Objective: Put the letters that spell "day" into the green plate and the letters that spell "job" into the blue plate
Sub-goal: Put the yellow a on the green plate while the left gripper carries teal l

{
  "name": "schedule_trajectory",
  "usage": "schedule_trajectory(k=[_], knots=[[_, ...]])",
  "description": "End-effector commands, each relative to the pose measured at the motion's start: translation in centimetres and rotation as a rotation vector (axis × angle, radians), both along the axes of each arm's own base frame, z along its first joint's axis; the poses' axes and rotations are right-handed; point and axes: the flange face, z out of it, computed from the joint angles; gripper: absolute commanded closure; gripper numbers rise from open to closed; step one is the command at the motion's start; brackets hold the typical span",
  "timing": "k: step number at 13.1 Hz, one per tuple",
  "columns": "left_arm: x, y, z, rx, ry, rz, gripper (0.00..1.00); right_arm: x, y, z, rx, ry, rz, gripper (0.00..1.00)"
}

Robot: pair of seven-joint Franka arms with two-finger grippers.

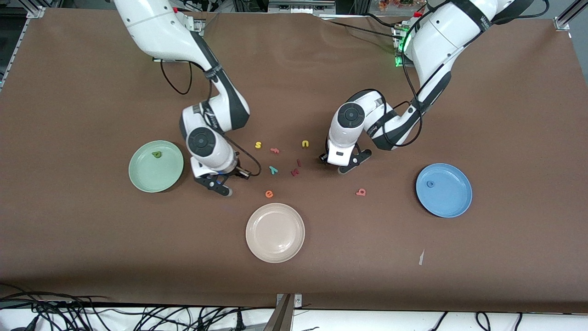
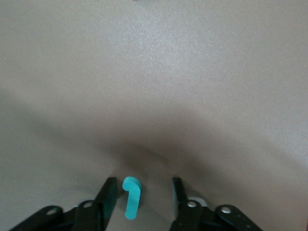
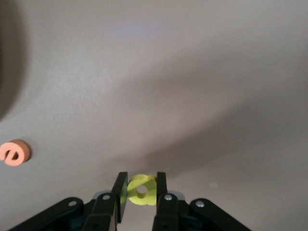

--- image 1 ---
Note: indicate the metal table edge bracket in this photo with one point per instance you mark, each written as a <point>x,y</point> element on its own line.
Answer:
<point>297,301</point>

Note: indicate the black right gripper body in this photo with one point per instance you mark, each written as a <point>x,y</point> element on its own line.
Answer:
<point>232,171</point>

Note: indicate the dark red letter k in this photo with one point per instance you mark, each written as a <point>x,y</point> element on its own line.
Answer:
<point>295,173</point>

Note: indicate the orange dried flowers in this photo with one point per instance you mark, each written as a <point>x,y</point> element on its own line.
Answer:
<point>395,4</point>

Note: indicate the aluminium frame rail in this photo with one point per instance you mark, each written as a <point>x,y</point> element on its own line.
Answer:
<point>562,20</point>
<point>18,50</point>

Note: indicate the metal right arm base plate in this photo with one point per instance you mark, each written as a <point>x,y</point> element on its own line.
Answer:
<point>198,26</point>

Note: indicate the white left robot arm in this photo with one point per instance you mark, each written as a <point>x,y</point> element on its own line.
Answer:
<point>441,41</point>

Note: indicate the blue plate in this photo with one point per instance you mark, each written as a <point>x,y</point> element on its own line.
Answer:
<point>448,197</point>

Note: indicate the white paper scrap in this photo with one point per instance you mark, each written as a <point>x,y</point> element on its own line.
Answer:
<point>421,258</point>

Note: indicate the pink letter g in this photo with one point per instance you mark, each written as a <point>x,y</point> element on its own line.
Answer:
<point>358,192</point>

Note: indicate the grey metal box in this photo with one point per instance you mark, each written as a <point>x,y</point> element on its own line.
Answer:
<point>301,5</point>

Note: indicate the grey support beam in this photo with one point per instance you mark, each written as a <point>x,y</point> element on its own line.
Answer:
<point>280,319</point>

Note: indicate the light green plate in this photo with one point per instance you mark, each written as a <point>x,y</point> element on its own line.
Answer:
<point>161,174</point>

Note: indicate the teal letter y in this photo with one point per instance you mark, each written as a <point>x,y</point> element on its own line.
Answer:
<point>274,170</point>

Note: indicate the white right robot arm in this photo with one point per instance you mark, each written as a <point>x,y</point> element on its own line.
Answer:
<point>156,27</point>

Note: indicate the beige plate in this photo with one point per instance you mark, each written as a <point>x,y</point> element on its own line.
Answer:
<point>275,232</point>

